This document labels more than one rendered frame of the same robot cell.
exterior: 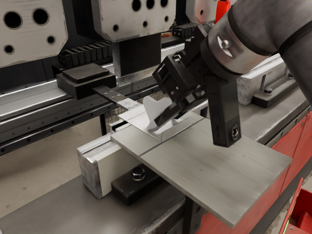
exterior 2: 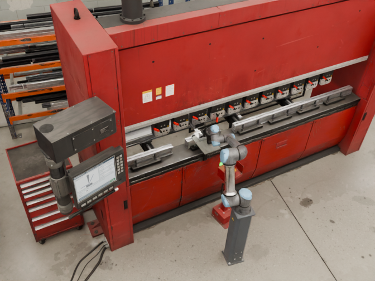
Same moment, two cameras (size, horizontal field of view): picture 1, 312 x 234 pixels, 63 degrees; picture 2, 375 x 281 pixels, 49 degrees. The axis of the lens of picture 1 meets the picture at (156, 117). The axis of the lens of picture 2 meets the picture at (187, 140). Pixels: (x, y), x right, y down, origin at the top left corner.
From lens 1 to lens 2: 3.63 m
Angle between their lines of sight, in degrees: 15
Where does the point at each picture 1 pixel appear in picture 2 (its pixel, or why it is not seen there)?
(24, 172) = not seen: hidden behind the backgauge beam
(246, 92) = (234, 129)
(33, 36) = (184, 126)
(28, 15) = (184, 124)
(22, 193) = not seen: hidden behind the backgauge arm
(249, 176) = (211, 149)
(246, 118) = not seen: hidden behind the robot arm
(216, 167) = (207, 146)
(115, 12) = (195, 121)
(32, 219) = (175, 149)
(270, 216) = (258, 179)
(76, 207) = (183, 149)
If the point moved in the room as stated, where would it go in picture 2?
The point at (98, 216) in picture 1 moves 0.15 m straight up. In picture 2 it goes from (186, 151) to (187, 140)
